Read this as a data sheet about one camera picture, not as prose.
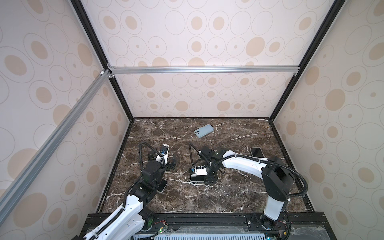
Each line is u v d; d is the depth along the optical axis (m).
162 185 0.64
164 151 0.64
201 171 0.76
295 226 0.73
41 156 0.51
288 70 0.93
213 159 0.64
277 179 0.47
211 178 0.75
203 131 1.13
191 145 1.06
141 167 0.55
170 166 0.71
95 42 0.78
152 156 0.68
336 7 0.68
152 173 0.56
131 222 0.59
